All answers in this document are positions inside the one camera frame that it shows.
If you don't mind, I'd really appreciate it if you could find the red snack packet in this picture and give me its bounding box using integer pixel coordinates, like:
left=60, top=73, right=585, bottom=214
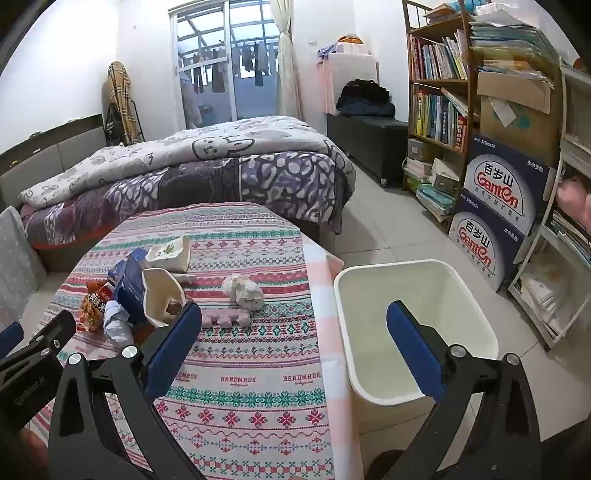
left=75, top=281, right=116, bottom=334

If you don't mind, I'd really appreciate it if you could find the purple patterned blanket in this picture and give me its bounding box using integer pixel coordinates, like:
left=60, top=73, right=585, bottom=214
left=21, top=150, right=356, bottom=252

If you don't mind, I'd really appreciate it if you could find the pile of flat books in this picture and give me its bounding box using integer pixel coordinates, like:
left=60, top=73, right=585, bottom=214
left=403, top=159, right=458, bottom=224

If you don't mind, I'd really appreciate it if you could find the white shelf rack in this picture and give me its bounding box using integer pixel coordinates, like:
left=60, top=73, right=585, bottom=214
left=508, top=58, right=591, bottom=352

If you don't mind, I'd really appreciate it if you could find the stack of white booklets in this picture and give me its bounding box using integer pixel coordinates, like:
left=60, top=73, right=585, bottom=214
left=519, top=263, right=571, bottom=340

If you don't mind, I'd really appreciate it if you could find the pink hanging cloth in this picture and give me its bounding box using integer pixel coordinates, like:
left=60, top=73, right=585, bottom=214
left=316, top=59, right=338, bottom=116

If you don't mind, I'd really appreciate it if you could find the pale pink blister tray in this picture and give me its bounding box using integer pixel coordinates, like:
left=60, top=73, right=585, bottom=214
left=199, top=305, right=253, bottom=329

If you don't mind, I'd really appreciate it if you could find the blue milk carton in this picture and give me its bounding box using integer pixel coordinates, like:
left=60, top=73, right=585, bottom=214
left=108, top=248, right=153, bottom=325

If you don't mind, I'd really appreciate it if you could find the grey dotted cushion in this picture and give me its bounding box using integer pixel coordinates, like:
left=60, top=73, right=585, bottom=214
left=0, top=206, right=48, bottom=326

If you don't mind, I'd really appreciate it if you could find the yellow orange round object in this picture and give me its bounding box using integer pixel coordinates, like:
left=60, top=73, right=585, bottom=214
left=336, top=33, right=366, bottom=55

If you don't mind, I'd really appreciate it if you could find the black duffel bag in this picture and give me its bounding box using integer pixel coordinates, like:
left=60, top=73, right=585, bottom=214
left=338, top=78, right=392, bottom=106

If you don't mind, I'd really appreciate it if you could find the white tissue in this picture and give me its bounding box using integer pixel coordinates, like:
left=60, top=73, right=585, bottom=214
left=221, top=274, right=265, bottom=311

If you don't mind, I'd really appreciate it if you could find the blue and white torn box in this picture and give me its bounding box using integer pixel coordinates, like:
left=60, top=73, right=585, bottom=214
left=141, top=267, right=195, bottom=329

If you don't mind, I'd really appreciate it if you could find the wooden bookshelf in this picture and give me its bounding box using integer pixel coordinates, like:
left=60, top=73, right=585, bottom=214
left=401, top=0, right=481, bottom=234

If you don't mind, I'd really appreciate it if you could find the stack of thin books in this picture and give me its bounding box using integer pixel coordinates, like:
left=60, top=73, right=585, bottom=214
left=549, top=210, right=591, bottom=268

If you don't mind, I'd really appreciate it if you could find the white cabinet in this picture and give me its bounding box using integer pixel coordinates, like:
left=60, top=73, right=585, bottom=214
left=330, top=53, right=380, bottom=116

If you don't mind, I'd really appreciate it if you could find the sliding glass door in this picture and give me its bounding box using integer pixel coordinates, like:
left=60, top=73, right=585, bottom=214
left=168, top=0, right=282, bottom=131

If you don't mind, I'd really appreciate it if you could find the pink plush toy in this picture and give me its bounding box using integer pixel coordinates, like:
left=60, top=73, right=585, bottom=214
left=555, top=173, right=591, bottom=222

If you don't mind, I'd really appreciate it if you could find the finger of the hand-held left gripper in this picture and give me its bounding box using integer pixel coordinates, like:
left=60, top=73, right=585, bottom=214
left=0, top=310, right=76, bottom=381
left=0, top=322, right=25, bottom=360

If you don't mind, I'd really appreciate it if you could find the pale blue paper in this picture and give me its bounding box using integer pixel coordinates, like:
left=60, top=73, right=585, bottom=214
left=102, top=300, right=136, bottom=346

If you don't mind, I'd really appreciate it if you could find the white lace curtain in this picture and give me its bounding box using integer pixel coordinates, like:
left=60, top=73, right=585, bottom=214
left=270, top=0, right=303, bottom=121

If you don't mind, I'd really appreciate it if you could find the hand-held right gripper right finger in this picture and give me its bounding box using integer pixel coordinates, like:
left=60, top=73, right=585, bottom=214
left=387, top=300, right=542, bottom=480

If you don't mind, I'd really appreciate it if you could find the row of colourful books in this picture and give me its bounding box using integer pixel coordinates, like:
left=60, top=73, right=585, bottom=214
left=409, top=28, right=469, bottom=81
left=412, top=88, right=469, bottom=153

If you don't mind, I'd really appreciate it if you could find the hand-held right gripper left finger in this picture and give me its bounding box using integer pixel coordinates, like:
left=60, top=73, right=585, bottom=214
left=47, top=302, right=208, bottom=480

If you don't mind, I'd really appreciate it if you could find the small grey box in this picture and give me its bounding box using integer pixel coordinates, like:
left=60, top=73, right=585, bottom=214
left=407, top=137, right=435, bottom=162

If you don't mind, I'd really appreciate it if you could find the black storage bench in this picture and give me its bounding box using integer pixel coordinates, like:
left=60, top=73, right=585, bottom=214
left=326, top=114, right=410, bottom=188

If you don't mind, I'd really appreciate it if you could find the large brown cardboard box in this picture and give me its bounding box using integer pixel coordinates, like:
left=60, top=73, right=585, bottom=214
left=475, top=69, right=564, bottom=169

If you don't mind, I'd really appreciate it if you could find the black hanging bag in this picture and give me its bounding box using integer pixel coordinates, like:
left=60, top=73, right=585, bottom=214
left=104, top=104, right=132, bottom=145

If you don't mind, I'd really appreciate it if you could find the grey padded headboard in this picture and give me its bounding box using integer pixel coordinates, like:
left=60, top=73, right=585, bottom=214
left=0, top=113, right=106, bottom=197

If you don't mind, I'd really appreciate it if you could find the white paper cup green print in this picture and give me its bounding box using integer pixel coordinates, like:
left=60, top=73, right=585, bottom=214
left=144, top=235, right=192, bottom=274

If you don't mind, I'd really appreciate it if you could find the dark blue folded clothing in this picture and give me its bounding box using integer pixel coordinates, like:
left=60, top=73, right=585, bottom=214
left=335, top=99, right=397, bottom=119

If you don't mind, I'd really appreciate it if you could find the blue printed cardboard case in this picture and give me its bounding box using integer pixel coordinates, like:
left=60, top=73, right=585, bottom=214
left=463, top=131, right=561, bottom=227
left=448, top=187, right=539, bottom=294

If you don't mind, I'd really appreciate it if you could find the row of hanging clothes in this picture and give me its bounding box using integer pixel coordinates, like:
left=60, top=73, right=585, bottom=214
left=178, top=41, right=280, bottom=95

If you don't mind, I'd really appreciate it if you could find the brown plaid scarf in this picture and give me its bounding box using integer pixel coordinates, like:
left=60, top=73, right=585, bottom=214
left=107, top=61, right=139, bottom=146

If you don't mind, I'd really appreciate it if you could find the white plastic waste bin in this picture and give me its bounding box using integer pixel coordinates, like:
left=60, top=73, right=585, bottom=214
left=333, top=259, right=500, bottom=437

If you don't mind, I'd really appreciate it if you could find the stack of loose papers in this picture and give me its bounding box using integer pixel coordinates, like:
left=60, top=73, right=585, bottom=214
left=468, top=7, right=561, bottom=90

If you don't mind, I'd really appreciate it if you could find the pink checked cloth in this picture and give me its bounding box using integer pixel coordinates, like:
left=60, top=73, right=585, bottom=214
left=300, top=226, right=365, bottom=480

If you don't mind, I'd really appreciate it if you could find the white cardboard box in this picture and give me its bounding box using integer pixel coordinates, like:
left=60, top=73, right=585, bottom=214
left=429, top=158, right=462, bottom=195

